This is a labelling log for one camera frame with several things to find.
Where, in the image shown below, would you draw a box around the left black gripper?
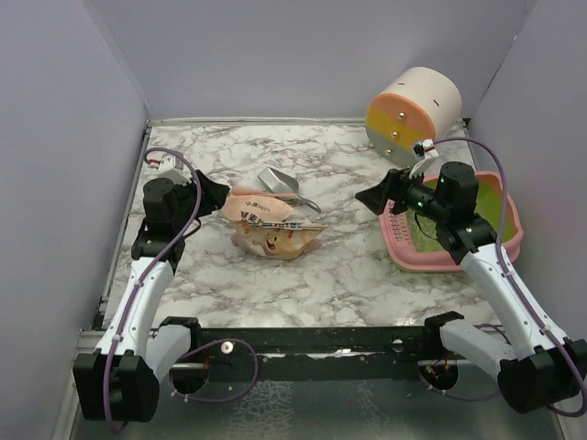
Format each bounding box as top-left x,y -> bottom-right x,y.
173,169 -> 229,231

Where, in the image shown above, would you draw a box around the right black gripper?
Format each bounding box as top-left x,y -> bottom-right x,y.
357,162 -> 450,223

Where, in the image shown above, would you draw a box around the pink cat litter bag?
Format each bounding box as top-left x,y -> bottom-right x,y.
222,186 -> 328,260

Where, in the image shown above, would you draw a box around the grey metal litter scoop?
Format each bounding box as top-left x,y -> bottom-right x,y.
257,167 -> 322,213

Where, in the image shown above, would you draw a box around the metal bag sealing clip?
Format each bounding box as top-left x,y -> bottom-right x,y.
254,222 -> 326,230

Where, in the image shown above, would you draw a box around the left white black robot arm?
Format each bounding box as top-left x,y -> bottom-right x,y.
72,171 -> 230,424

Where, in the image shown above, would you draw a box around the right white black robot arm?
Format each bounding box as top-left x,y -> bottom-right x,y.
355,161 -> 586,413

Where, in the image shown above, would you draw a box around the green litter pellets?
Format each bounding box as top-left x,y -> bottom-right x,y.
407,213 -> 443,253

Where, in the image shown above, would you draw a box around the pink green litter box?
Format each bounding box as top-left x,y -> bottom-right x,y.
379,171 -> 524,272

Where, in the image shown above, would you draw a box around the round pastel drawer cabinet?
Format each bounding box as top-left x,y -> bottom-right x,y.
365,67 -> 462,168

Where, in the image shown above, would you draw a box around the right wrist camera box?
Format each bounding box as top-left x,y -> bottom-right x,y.
409,138 -> 439,179

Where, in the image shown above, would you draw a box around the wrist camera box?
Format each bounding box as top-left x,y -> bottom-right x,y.
409,138 -> 439,179
147,153 -> 192,186

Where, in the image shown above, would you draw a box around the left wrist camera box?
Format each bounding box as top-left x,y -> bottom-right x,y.
147,153 -> 192,186

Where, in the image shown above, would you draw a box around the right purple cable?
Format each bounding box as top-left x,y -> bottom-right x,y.
430,136 -> 587,417

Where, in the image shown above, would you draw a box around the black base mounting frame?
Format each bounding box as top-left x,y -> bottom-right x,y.
161,312 -> 463,392

